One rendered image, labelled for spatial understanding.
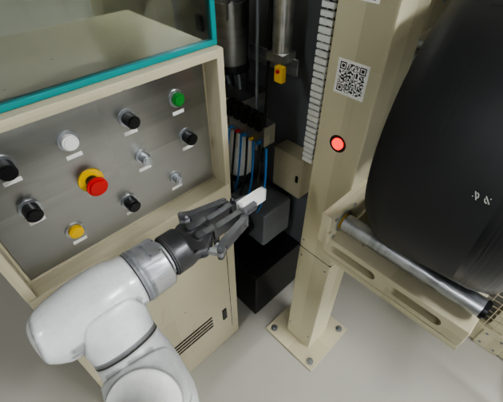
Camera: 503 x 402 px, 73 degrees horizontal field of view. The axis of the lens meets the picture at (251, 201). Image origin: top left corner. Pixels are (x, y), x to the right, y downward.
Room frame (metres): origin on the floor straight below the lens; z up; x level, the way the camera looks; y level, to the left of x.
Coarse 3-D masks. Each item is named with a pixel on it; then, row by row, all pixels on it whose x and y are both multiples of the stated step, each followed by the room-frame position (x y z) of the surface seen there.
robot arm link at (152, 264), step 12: (144, 240) 0.36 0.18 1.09; (132, 252) 0.33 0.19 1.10; (144, 252) 0.33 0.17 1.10; (156, 252) 0.33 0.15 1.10; (132, 264) 0.31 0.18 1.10; (144, 264) 0.31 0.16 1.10; (156, 264) 0.31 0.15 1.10; (168, 264) 0.32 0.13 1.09; (144, 276) 0.29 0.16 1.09; (156, 276) 0.30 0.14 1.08; (168, 276) 0.31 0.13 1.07; (156, 288) 0.29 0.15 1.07
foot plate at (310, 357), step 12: (288, 312) 0.82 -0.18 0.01; (276, 324) 0.76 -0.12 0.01; (336, 324) 0.76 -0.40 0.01; (276, 336) 0.70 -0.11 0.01; (288, 336) 0.70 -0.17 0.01; (324, 336) 0.70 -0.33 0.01; (336, 336) 0.70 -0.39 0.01; (288, 348) 0.65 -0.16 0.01; (300, 348) 0.65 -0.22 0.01; (312, 348) 0.65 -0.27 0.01; (324, 348) 0.65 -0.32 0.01; (300, 360) 0.59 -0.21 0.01; (312, 360) 0.59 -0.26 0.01
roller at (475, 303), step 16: (352, 224) 0.56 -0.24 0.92; (368, 240) 0.51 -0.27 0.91; (384, 256) 0.48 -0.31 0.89; (400, 256) 0.46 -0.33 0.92; (416, 272) 0.43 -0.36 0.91; (432, 272) 0.42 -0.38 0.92; (432, 288) 0.40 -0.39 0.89; (448, 288) 0.38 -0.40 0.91; (464, 288) 0.38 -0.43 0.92; (464, 304) 0.35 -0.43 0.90; (480, 304) 0.34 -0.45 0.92
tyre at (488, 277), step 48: (480, 0) 0.51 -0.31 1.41; (432, 48) 0.50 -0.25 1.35; (480, 48) 0.45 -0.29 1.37; (432, 96) 0.43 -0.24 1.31; (480, 96) 0.40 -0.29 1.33; (384, 144) 0.45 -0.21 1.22; (432, 144) 0.39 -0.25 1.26; (480, 144) 0.36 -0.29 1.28; (384, 192) 0.41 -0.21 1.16; (432, 192) 0.36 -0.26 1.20; (384, 240) 0.42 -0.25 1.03; (432, 240) 0.35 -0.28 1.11; (480, 240) 0.31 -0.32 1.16; (480, 288) 0.31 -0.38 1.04
